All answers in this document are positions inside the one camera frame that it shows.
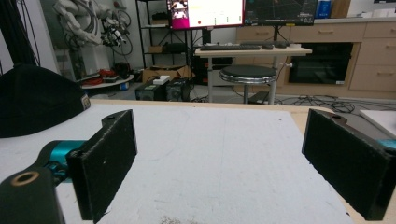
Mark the light wooden desk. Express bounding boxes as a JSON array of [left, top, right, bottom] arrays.
[[194, 46, 313, 104]]

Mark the monitor with pink window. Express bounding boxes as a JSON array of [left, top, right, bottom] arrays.
[[166, 0, 246, 31]]

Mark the white board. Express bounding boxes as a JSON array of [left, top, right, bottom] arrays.
[[359, 109, 396, 138]]

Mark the black metal shelf rack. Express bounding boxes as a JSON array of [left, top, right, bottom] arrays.
[[135, 0, 194, 69]]

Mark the black knit beanie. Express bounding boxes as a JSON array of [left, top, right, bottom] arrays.
[[0, 63, 92, 139]]

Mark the bundle of floor cables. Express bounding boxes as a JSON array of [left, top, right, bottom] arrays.
[[274, 94, 396, 115]]

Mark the round black stool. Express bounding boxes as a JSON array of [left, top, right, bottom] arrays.
[[219, 64, 277, 105]]

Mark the wooden drawer cabinet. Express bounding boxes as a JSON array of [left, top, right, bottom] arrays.
[[235, 17, 396, 101]]

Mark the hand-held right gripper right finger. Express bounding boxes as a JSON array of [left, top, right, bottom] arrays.
[[301, 108, 396, 221]]

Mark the black keyboard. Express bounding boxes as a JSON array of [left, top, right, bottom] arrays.
[[200, 44, 262, 51]]

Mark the black equipment case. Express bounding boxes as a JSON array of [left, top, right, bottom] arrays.
[[134, 77, 191, 102]]

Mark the dark monitor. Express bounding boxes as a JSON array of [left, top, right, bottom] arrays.
[[244, 0, 318, 27]]

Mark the white foam mat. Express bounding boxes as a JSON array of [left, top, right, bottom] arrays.
[[0, 103, 356, 224]]

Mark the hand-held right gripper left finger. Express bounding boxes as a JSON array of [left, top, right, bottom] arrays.
[[65, 108, 138, 224]]

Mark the cardboard box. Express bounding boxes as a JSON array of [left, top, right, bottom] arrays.
[[141, 64, 193, 83]]

